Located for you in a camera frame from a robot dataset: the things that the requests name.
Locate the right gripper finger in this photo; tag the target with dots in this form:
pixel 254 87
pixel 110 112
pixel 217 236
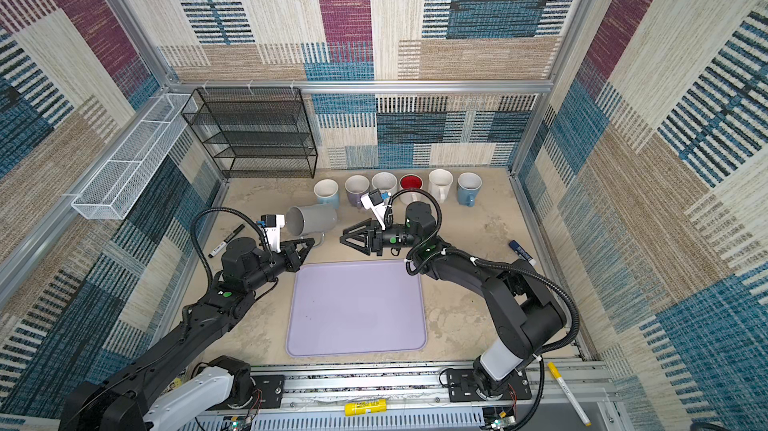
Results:
pixel 358 243
pixel 361 230

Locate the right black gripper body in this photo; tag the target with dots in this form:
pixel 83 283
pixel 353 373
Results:
pixel 397 236

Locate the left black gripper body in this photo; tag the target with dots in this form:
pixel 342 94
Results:
pixel 270 266

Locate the grey mug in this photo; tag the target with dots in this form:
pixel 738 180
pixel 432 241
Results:
pixel 302 221

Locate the purple mug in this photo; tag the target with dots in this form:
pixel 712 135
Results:
pixel 356 186

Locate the cream mug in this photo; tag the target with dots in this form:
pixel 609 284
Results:
pixel 385 182

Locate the light blue mug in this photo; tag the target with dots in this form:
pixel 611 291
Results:
pixel 327 192

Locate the white round mug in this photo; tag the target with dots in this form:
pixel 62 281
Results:
pixel 408 183

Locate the white tall mug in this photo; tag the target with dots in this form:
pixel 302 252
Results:
pixel 439 184

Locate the teal blue square mug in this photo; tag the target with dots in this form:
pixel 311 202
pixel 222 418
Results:
pixel 469 185

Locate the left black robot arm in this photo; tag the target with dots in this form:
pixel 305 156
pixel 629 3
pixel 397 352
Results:
pixel 135 397

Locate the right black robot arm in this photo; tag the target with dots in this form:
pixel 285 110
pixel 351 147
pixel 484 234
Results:
pixel 531 314

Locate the black marker pen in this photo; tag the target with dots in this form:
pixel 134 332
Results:
pixel 222 245

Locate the lavender plastic tray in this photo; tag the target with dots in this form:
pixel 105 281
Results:
pixel 359 307

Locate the blue white glue stick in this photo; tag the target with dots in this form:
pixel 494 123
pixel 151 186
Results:
pixel 521 252

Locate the yellow cylinder tube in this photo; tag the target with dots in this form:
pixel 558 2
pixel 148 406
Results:
pixel 365 407

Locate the white yellow pen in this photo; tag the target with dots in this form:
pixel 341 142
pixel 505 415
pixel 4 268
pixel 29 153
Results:
pixel 554 371

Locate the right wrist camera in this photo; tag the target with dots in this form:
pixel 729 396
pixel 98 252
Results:
pixel 378 203

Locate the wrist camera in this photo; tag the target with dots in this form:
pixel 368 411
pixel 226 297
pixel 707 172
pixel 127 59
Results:
pixel 273 228
pixel 378 203

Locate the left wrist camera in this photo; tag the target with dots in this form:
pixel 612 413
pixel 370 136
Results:
pixel 273 228

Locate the black wire shelf rack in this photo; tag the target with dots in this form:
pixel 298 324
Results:
pixel 254 132

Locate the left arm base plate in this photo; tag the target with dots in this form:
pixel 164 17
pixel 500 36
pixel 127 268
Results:
pixel 264 392

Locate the white wire mesh basket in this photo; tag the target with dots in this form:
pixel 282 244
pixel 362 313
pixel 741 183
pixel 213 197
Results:
pixel 117 185

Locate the aluminium rail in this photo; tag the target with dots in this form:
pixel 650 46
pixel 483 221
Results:
pixel 409 383

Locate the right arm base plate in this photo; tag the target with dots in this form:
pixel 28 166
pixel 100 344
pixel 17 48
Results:
pixel 462 386

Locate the white slotted cable duct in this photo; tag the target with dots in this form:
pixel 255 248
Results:
pixel 435 418

